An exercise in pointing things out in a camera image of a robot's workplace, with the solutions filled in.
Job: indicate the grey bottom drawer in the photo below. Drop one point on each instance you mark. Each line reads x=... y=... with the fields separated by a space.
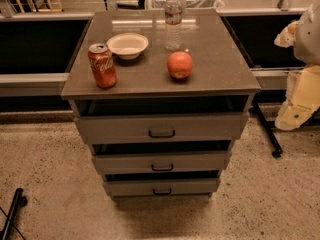
x=162 y=187

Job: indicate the grey drawer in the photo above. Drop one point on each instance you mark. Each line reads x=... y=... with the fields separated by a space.
x=161 y=128
x=161 y=162
x=162 y=187

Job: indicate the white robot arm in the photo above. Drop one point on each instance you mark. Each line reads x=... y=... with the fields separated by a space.
x=303 y=86

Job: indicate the grey drawer cabinet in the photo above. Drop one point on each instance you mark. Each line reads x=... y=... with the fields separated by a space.
x=220 y=82

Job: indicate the grey top drawer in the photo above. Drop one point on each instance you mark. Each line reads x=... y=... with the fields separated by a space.
x=161 y=128

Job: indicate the grey middle drawer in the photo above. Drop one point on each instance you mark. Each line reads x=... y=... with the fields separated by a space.
x=161 y=162

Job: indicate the red apple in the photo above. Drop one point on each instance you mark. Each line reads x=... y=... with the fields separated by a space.
x=179 y=65

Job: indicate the white paper bowl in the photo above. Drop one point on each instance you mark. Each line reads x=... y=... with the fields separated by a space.
x=128 y=46

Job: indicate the red cola can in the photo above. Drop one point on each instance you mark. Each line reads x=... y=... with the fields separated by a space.
x=102 y=66

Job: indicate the clear plastic water bottle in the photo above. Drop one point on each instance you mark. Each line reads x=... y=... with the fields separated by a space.
x=173 y=24

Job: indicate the black stand leg left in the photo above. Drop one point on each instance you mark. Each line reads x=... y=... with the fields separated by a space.
x=19 y=200

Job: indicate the white wire basket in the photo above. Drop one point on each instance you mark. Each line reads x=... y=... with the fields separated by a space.
x=198 y=4

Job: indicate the black table leg frame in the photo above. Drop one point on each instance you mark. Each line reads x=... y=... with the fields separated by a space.
x=269 y=126

